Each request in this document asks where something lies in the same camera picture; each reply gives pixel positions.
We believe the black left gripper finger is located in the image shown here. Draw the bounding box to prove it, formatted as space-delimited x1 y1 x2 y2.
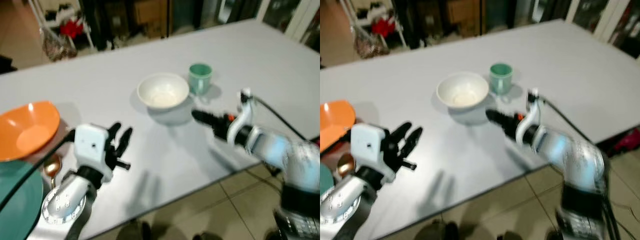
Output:
398 126 424 160
388 121 414 147
106 121 123 147
115 126 134 160

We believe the orange plate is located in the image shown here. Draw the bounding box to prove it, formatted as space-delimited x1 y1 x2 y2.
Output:
320 99 357 153
0 100 61 162

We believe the teal plate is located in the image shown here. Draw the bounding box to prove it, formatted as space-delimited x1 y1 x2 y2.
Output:
320 164 335 198
0 159 45 240

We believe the green cup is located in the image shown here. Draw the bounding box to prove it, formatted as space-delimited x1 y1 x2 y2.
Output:
489 62 514 97
188 62 213 97

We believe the white bowl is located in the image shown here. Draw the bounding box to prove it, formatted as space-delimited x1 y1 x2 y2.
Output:
136 72 191 110
436 71 490 109

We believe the copper spoon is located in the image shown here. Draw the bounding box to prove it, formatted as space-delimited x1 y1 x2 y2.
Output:
43 153 64 187
337 153 357 180

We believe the dark left robot foot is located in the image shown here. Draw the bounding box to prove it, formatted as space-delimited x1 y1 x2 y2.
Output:
116 220 152 240
414 220 458 240

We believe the patterned bag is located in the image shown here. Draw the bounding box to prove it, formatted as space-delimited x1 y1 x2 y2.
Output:
352 26 391 60
41 27 77 62

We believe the white shelf rack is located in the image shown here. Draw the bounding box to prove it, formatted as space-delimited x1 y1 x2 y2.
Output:
30 0 96 51
345 0 408 48

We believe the red cloth item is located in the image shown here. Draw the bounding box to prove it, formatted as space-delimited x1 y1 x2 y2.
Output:
372 17 398 38
60 19 85 40

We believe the brown cardboard box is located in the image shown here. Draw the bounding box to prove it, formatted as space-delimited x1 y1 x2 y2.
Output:
134 0 170 27
446 0 483 26

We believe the pink item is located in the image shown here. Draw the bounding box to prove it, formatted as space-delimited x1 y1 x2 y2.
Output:
611 128 640 153

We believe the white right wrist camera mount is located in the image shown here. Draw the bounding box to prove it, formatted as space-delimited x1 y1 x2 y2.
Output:
226 88 257 147
515 88 543 147

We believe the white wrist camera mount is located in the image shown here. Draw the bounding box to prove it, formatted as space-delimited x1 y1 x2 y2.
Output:
350 123 391 177
73 123 114 177
226 88 257 147
515 88 543 147

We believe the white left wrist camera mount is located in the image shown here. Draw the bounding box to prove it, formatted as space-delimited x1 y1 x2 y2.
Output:
350 123 391 177
73 123 114 177

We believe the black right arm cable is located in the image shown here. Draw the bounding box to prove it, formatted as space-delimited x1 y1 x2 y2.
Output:
539 95 601 146
249 95 310 142

